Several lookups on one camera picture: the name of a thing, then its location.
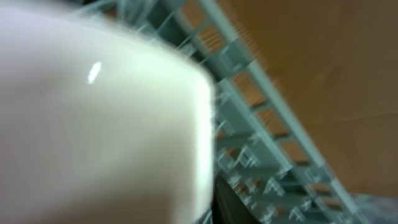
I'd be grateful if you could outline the pink bowl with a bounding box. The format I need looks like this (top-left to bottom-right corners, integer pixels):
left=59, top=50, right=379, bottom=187
left=1, top=1, right=215, bottom=223

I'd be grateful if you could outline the grey dishwasher rack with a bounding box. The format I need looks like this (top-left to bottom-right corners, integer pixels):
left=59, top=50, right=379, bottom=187
left=78, top=0, right=397, bottom=223

